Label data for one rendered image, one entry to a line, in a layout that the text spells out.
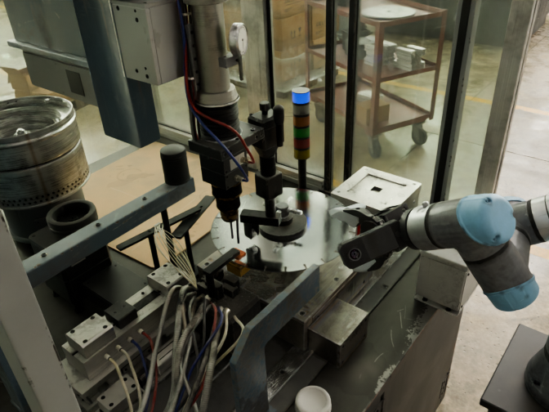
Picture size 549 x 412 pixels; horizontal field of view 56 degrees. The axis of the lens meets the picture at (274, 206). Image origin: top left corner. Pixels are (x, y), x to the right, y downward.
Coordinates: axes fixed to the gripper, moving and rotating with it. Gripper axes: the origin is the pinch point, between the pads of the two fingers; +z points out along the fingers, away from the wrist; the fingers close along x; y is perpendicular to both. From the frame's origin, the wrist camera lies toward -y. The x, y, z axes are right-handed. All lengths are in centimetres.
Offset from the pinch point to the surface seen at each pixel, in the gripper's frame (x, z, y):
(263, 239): 4.8, 17.2, -6.5
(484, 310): -74, 70, 108
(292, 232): 3.8, 13.9, -0.8
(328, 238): -0.3, 9.6, 4.6
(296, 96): 32.9, 23.1, 21.5
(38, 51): 61, 33, -31
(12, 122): 60, 79, -34
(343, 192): 5.2, 26.3, 26.3
